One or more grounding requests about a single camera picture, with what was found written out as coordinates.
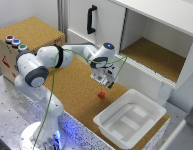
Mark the red button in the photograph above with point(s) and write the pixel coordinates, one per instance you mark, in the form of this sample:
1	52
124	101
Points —
9	38

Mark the white sliding door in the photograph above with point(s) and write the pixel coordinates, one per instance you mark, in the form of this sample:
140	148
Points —
106	26

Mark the white cabinet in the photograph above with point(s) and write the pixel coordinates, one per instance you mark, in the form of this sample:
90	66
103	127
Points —
156	36

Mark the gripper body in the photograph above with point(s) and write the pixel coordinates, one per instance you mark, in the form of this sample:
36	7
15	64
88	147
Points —
102	72

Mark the white plastic box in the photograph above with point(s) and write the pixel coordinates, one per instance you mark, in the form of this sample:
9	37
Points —
129	118

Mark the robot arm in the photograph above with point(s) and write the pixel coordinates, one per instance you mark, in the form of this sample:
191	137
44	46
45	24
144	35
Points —
46	58

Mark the pink block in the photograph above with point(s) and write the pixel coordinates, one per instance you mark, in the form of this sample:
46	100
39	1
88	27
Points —
101	95

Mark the blue button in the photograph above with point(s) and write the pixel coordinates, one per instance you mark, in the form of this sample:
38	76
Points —
16	42

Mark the green button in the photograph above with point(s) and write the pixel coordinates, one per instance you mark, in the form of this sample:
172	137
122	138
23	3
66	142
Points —
22	47

